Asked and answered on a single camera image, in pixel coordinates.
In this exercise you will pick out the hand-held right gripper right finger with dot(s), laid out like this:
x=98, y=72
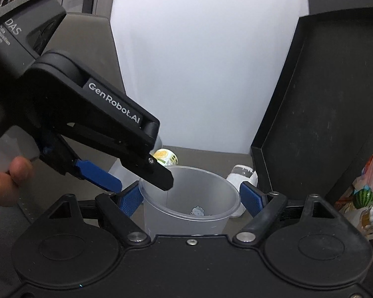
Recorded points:
x=251, y=199

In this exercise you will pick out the watermelon toy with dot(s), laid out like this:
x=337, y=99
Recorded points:
x=363, y=198

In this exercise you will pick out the black tray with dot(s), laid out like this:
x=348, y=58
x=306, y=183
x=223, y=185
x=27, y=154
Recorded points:
x=323, y=99

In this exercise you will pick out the person's left hand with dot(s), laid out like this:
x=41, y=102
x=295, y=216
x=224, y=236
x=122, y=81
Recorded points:
x=15, y=178

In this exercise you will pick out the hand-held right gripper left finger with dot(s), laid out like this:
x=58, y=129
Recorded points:
x=131, y=200

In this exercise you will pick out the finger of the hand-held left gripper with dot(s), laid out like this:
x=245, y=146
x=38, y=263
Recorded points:
x=161, y=177
x=99, y=175

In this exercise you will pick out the yellow label can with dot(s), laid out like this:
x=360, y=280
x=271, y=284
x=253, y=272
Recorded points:
x=166, y=156

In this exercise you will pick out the translucent plastic cup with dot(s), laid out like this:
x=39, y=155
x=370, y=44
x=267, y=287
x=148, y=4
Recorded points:
x=189, y=194

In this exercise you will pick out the white plastic container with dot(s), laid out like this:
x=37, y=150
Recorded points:
x=236, y=177

